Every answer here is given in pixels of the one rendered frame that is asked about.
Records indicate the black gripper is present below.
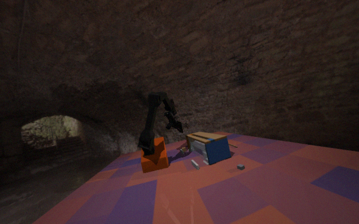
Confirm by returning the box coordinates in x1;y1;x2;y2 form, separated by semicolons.
169;117;183;133

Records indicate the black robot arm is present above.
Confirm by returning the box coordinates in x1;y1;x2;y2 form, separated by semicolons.
138;91;177;156

